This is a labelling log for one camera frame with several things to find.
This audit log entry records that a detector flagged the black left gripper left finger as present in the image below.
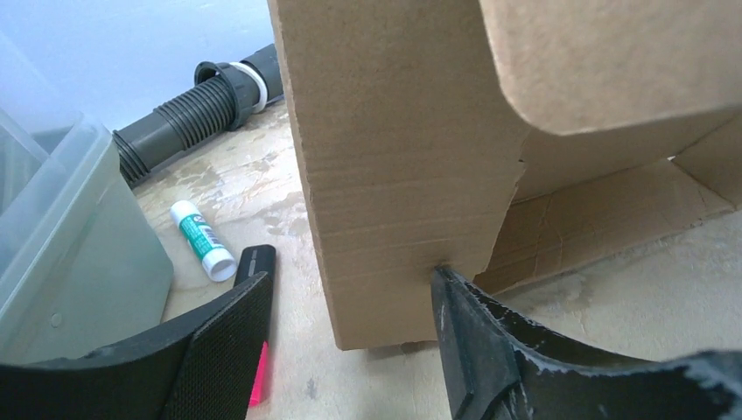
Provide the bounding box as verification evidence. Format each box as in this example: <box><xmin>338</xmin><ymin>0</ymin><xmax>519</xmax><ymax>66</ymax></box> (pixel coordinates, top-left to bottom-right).
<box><xmin>1</xmin><ymin>285</ymin><xmax>253</xmax><ymax>419</ymax></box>

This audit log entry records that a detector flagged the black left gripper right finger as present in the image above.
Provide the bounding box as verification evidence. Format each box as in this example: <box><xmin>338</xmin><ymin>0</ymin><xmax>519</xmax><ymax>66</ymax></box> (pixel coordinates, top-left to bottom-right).
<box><xmin>431</xmin><ymin>266</ymin><xmax>741</xmax><ymax>419</ymax></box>

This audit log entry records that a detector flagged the brown cardboard box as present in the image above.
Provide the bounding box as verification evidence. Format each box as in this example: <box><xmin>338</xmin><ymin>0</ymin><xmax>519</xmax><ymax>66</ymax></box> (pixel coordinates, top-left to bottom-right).
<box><xmin>269</xmin><ymin>1</ymin><xmax>741</xmax><ymax>350</ymax></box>

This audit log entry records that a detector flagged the clear plastic storage box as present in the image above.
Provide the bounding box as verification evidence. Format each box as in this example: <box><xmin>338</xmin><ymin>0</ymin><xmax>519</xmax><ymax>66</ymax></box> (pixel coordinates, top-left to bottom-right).
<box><xmin>1</xmin><ymin>38</ymin><xmax>174</xmax><ymax>365</ymax></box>

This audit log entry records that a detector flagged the green white glue stick far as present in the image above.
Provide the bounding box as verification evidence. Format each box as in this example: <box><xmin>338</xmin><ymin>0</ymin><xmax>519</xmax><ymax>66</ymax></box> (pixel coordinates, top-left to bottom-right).
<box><xmin>170</xmin><ymin>200</ymin><xmax>237</xmax><ymax>283</ymax></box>

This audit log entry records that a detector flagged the dark grey corrugated pipe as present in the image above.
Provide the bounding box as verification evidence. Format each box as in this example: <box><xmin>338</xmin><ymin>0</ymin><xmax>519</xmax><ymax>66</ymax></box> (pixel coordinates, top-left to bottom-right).
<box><xmin>113</xmin><ymin>44</ymin><xmax>284</xmax><ymax>187</ymax></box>

